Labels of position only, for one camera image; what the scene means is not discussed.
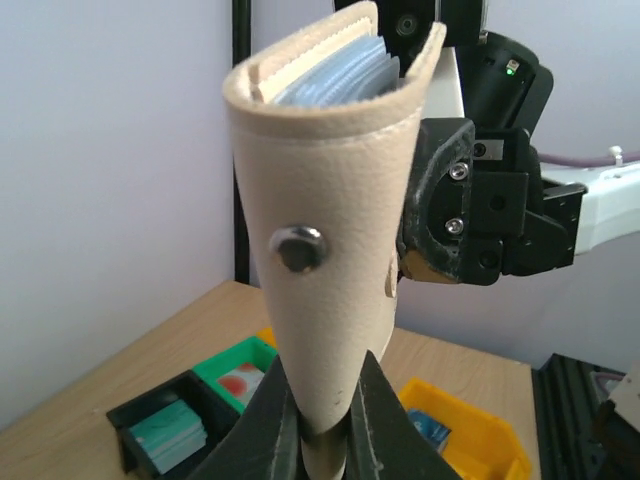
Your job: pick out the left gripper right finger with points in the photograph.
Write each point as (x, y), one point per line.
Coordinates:
(382, 442)

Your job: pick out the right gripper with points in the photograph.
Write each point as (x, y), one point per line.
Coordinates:
(520, 223)

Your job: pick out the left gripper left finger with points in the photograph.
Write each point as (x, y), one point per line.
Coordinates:
(264, 444)

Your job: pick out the blue VIP card stack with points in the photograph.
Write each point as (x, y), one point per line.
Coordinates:
(433, 431)

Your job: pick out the red white card stack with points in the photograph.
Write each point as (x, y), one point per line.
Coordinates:
(241, 382)

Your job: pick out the teal card stack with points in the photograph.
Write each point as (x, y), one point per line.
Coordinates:
(170, 435)

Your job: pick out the black bin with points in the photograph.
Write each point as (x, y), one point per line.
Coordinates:
(217, 416)

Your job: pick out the green bin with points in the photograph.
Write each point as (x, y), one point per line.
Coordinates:
(252, 350)

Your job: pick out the yellow bin lower right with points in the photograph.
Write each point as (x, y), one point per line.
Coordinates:
(481, 445)

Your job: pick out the yellow bin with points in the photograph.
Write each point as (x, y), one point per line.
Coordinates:
(481, 445)
(267, 336)

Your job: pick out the yellow bin upper right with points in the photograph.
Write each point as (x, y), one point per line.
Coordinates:
(267, 336)

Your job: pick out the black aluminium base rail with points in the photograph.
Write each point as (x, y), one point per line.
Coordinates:
(580, 434)

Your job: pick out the black frame post right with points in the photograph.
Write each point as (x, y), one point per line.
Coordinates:
(239, 97)

